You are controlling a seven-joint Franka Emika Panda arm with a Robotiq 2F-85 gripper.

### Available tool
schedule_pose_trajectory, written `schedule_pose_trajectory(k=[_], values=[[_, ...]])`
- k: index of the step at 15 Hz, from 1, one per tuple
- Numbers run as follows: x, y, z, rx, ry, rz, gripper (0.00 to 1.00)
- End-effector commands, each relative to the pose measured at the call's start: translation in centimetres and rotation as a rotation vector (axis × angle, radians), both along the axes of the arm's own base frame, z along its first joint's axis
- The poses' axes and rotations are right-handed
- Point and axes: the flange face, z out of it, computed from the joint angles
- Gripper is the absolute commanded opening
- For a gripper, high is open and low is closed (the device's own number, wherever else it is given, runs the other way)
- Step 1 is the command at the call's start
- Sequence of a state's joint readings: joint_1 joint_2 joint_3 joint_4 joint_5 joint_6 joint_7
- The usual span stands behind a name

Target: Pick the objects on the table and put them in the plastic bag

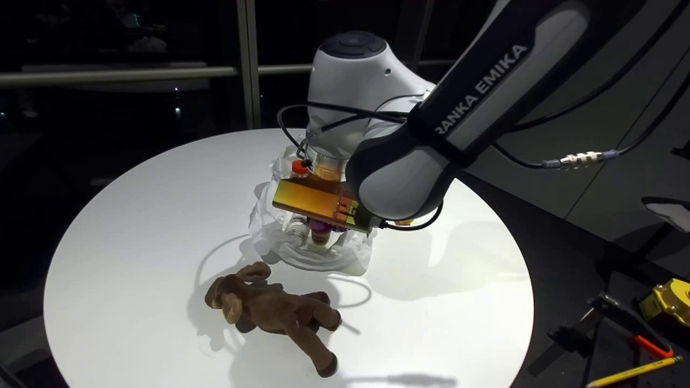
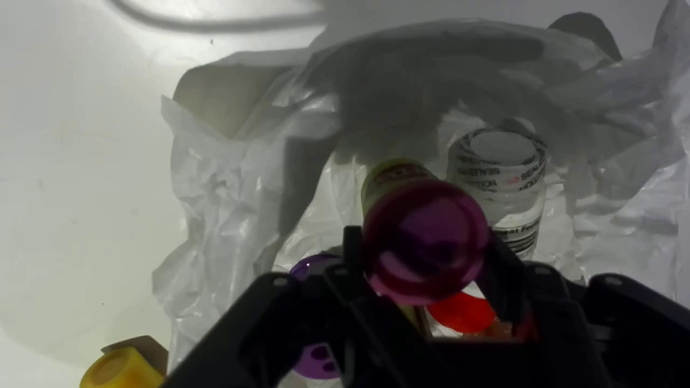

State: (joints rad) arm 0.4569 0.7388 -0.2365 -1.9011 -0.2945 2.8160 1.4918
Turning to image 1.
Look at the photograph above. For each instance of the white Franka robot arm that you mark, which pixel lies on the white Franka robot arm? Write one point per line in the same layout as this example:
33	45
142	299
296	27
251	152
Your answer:
459	99

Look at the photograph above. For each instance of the brown plush toy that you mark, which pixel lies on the brown plush toy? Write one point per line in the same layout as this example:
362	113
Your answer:
276	313

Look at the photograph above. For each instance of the white plastic bag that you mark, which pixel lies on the white plastic bag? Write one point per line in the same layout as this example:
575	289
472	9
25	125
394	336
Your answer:
314	254

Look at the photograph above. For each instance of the yellow pencil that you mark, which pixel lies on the yellow pencil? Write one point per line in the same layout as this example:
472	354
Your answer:
632	372

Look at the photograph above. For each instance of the metal window railing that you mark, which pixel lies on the metal window railing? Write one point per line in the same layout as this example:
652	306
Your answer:
108	75

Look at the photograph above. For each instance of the yellow power tool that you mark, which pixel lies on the yellow power tool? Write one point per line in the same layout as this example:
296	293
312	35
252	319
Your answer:
668	302

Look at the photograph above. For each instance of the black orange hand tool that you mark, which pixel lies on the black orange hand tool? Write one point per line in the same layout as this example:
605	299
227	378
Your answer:
610	316

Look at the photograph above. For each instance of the grey window post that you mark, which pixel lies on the grey window post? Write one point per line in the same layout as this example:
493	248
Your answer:
249	65

